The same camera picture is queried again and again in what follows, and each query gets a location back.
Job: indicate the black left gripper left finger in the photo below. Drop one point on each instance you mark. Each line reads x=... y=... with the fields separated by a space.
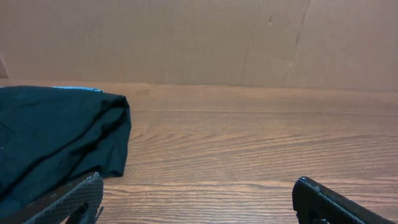
x=75 y=202

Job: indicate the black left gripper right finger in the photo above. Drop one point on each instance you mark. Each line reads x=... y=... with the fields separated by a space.
x=315 y=203

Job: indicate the black folded garment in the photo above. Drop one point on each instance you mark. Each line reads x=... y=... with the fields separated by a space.
x=50 y=136

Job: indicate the light blue folded denim garment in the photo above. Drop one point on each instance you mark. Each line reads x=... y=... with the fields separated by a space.
x=77 y=88

